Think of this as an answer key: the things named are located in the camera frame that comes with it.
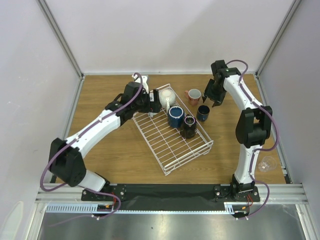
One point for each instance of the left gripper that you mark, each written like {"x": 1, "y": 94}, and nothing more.
{"x": 152, "y": 107}

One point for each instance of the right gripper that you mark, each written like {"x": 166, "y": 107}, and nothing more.
{"x": 213, "y": 95}

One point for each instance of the white speckled mug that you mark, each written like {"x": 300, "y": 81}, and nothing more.
{"x": 167, "y": 99}

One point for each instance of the small dark blue cup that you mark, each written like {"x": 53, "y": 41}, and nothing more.
{"x": 202, "y": 113}

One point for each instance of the dark blue enamel mug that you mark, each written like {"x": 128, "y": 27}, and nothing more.
{"x": 175, "y": 116}

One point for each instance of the black mug white interior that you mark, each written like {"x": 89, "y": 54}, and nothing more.
{"x": 188, "y": 127}

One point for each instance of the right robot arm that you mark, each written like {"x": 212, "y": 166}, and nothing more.
{"x": 253, "y": 127}

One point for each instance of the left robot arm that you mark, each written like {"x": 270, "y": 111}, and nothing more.
{"x": 66, "y": 157}

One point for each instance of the red mug white interior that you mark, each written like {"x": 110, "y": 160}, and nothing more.
{"x": 193, "y": 96}

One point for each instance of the clear wine glass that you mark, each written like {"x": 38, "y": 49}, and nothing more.
{"x": 268, "y": 163}

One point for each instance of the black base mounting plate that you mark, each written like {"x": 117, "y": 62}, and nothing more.
{"x": 178, "y": 197}

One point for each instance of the white wire dish rack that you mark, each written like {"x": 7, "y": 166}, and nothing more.
{"x": 169, "y": 148}

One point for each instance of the aluminium cable duct rail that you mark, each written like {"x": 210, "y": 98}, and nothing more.
{"x": 80, "y": 208}

